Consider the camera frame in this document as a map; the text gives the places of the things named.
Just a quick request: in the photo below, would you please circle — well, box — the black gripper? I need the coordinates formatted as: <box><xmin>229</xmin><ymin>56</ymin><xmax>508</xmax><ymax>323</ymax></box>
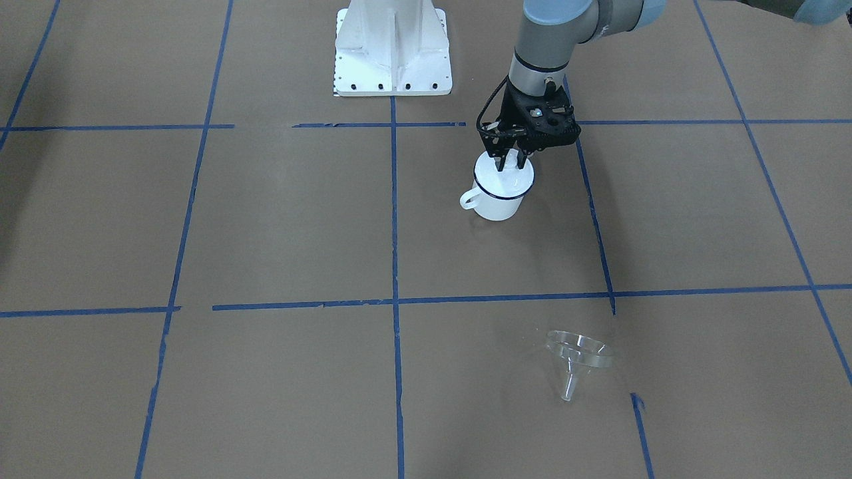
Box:
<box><xmin>477</xmin><ymin>77</ymin><xmax>581</xmax><ymax>174</ymax></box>

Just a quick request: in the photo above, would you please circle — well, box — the white enamel cup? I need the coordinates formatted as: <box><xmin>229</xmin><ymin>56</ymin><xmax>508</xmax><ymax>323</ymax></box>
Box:
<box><xmin>459</xmin><ymin>148</ymin><xmax>535</xmax><ymax>222</ymax></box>

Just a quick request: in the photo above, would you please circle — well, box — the clear plastic funnel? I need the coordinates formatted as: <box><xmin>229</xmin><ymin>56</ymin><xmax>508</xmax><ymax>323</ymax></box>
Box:
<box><xmin>546</xmin><ymin>330</ymin><xmax>614</xmax><ymax>402</ymax></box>

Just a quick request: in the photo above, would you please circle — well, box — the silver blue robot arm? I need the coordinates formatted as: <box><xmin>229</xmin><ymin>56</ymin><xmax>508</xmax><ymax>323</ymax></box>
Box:
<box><xmin>477</xmin><ymin>1</ymin><xmax>666</xmax><ymax>172</ymax></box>

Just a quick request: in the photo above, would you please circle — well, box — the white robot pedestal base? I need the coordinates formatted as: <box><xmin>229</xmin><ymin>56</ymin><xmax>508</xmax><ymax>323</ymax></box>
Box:
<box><xmin>333</xmin><ymin>1</ymin><xmax>453</xmax><ymax>97</ymax></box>

